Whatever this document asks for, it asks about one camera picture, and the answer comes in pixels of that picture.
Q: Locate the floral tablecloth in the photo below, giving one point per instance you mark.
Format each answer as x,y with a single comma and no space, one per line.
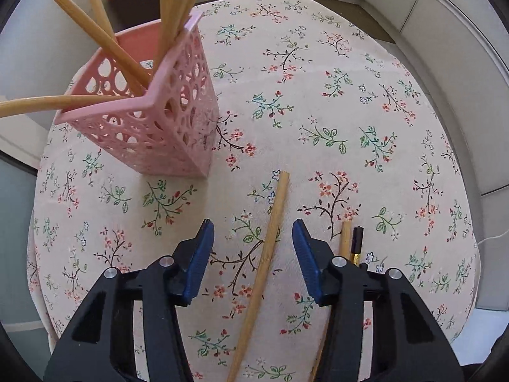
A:
318,107

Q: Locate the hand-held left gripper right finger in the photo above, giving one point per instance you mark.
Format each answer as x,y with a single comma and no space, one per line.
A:
306,258

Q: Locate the pink perforated plastic basket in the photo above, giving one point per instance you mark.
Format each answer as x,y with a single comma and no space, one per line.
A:
159,143

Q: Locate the brown trash bin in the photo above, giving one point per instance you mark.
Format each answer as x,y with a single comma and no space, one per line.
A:
135,12

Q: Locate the black chopstick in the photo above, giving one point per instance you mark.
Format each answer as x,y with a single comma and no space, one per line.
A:
356,242

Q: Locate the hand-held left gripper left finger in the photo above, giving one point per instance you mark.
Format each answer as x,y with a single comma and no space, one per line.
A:
197,262

